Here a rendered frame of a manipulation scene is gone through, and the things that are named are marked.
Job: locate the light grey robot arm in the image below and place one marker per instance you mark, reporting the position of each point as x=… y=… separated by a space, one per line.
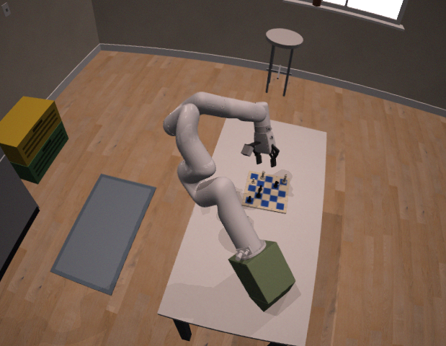
x=198 y=163

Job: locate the blue and cream chessboard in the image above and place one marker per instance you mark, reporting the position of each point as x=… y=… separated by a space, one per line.
x=273 y=199

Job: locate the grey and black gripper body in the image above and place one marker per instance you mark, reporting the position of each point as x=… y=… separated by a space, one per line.
x=266 y=139

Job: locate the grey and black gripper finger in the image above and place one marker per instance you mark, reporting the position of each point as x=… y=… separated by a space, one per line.
x=258 y=157
x=274 y=156

